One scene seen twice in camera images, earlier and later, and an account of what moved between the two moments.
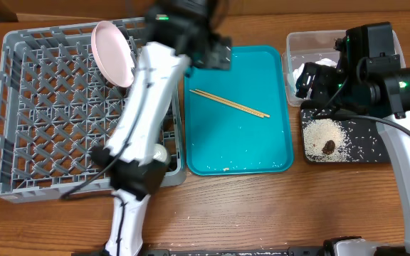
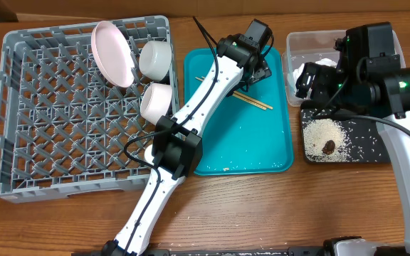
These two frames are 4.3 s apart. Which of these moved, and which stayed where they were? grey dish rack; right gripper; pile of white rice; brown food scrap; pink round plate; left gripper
Moved: left gripper
Stayed: right gripper; brown food scrap; pink round plate; pile of white rice; grey dish rack
